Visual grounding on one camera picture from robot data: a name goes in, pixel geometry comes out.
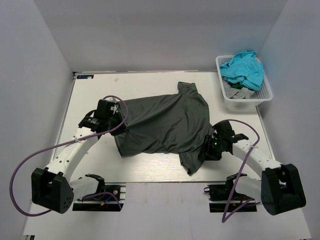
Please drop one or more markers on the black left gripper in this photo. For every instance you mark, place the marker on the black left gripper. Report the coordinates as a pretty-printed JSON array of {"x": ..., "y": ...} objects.
[{"x": 122, "y": 129}]

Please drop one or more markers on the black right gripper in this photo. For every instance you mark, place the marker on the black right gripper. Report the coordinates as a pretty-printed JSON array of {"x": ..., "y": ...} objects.
[{"x": 206, "y": 149}]

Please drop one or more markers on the dark grey t-shirt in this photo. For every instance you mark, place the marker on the dark grey t-shirt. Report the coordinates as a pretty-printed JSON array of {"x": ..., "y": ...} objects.
[{"x": 169, "y": 124}]

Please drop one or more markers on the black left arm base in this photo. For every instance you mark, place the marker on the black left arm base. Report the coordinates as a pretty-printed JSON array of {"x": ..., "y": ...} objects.
[{"x": 113, "y": 201}]

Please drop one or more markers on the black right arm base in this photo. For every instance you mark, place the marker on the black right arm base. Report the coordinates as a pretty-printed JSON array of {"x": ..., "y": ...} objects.
[{"x": 218, "y": 194}]

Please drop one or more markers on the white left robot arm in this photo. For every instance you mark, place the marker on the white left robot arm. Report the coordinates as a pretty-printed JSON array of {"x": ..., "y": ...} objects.
[{"x": 52, "y": 186}]

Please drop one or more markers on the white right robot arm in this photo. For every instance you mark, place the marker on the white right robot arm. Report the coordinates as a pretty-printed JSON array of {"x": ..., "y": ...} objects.
[{"x": 260, "y": 179}]

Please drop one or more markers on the blue table label sticker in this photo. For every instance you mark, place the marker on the blue table label sticker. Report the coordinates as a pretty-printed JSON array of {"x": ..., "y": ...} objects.
[{"x": 85, "y": 76}]

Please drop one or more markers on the white plastic laundry basket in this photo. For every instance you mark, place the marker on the white plastic laundry basket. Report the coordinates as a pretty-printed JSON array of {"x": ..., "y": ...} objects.
[{"x": 263, "y": 95}]

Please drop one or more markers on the light grey garment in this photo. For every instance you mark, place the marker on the light grey garment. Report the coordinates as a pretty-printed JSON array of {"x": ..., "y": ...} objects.
[{"x": 234, "y": 93}]

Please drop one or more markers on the green garment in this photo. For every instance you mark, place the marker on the green garment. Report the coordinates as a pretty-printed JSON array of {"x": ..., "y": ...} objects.
[{"x": 237, "y": 86}]

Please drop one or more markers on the cyan t-shirt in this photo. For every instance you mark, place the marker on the cyan t-shirt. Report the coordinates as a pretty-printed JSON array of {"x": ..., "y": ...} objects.
[{"x": 244, "y": 69}]

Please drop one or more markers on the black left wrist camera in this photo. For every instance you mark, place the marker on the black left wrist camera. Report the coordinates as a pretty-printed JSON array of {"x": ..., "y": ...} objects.
[{"x": 104, "y": 110}]

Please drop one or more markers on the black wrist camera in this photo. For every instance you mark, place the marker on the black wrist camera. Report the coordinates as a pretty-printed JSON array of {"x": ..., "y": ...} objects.
[
  {"x": 104, "y": 110},
  {"x": 223, "y": 129}
]

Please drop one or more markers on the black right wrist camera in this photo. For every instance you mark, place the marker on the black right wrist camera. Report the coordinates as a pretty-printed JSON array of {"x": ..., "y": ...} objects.
[{"x": 223, "y": 129}]

